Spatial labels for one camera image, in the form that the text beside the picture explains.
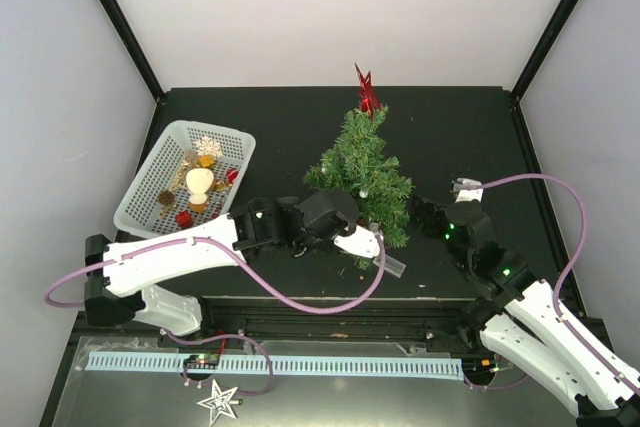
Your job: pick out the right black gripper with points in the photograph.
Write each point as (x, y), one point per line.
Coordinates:
(418, 213)

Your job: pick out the small green christmas tree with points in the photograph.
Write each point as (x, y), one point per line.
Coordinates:
(357, 163)

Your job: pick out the red glitter star ornament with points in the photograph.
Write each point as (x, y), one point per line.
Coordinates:
(368, 101)

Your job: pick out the gold foil gift box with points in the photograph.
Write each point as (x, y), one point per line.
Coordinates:
(206, 161)

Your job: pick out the white plastic basket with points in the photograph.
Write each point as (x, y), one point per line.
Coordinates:
(165, 167)

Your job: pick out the silver star topper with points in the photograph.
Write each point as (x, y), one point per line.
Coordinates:
(220, 403)

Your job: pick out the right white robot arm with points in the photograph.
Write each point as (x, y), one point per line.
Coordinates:
(518, 317)

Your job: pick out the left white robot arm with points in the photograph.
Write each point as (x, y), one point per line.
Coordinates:
(126, 285)

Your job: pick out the clear plastic battery box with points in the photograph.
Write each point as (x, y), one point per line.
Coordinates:
(390, 264)

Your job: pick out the white snowflake ornament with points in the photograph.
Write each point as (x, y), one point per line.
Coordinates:
(208, 146)

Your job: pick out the red gift box ornament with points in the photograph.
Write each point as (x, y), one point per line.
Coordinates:
(184, 220)

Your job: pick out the brown pine cone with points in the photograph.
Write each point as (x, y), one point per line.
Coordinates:
(166, 198)

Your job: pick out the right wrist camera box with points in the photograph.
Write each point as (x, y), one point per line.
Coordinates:
(467, 190)

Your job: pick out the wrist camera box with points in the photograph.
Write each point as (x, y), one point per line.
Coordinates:
(467, 190)
(361, 243)

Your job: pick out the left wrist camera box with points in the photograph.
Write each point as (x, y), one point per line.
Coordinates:
(361, 243)

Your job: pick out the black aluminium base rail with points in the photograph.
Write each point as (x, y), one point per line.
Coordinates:
(395, 320)

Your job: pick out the light blue slotted cable duct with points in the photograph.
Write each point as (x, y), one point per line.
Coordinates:
(278, 365)

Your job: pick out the right black frame post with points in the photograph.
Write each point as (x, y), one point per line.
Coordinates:
(549, 36)

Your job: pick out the black frame post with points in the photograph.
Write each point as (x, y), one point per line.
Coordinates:
(128, 38)
(549, 36)

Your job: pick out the left black frame post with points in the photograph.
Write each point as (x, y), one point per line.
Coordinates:
(128, 38)

